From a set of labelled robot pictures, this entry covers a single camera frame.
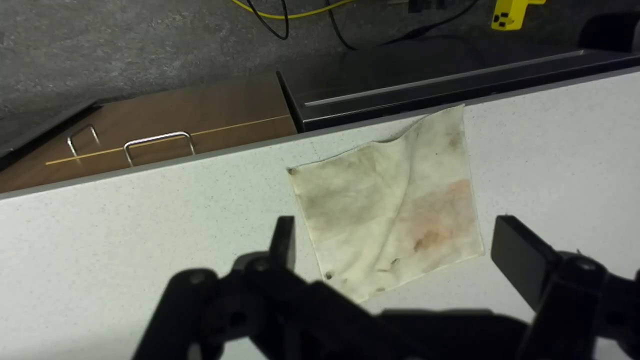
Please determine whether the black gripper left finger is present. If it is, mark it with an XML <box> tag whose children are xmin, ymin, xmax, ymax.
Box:
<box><xmin>130</xmin><ymin>214</ymin><xmax>317</xmax><ymax>360</ymax></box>

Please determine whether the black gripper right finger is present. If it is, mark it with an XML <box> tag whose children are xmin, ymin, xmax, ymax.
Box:
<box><xmin>490</xmin><ymin>214</ymin><xmax>640</xmax><ymax>360</ymax></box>

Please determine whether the stained cream cloth towel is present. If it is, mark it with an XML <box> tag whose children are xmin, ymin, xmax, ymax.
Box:
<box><xmin>287</xmin><ymin>104</ymin><xmax>486</xmax><ymax>306</ymax></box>

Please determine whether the brown wooden drawer front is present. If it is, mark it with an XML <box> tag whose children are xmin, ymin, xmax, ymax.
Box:
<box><xmin>0</xmin><ymin>80</ymin><xmax>298</xmax><ymax>196</ymax></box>

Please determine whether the yellow clamp tool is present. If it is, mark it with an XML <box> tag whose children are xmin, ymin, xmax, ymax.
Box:
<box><xmin>490</xmin><ymin>0</ymin><xmax>549</xmax><ymax>33</ymax></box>

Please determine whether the short black floor cable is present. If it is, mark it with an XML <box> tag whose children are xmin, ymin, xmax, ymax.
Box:
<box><xmin>244</xmin><ymin>0</ymin><xmax>293</xmax><ymax>41</ymax></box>

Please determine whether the long black floor cable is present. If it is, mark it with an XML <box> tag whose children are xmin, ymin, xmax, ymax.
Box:
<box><xmin>324</xmin><ymin>0</ymin><xmax>481</xmax><ymax>51</ymax></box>

